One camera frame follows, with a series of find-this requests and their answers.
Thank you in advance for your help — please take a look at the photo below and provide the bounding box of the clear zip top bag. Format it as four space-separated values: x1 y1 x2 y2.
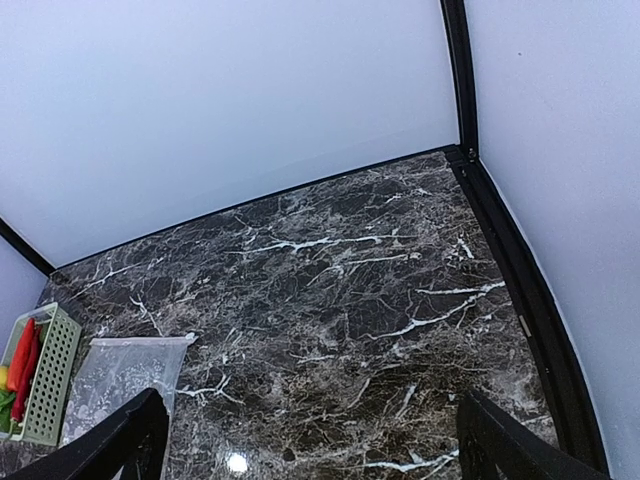
59 334 198 447

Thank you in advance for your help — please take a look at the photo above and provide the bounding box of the green perforated plastic basket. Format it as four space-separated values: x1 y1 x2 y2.
1 302 82 446

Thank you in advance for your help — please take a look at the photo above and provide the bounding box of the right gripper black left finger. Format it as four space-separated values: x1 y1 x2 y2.
9 388 169 479

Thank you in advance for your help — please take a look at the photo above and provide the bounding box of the black right table rail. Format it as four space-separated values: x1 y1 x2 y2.
444 146 609 475

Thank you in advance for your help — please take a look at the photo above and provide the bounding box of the yellow lemon toy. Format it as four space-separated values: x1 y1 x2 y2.
0 365 9 390

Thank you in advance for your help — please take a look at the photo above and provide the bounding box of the red chili pepper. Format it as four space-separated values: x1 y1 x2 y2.
6 318 36 392

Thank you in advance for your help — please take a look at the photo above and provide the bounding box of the black left frame post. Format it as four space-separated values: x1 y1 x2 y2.
0 219 55 277

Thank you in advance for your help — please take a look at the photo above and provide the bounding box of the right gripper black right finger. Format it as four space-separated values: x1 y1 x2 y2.
456 390 607 479

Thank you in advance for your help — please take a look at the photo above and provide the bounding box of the black frame post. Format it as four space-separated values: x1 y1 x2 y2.
440 0 479 162
0 219 55 277

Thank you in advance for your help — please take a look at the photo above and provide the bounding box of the black right frame post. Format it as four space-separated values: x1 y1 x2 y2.
440 0 479 162

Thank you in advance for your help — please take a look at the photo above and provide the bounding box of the green leafy vegetable toy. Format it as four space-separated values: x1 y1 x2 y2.
0 390 16 433

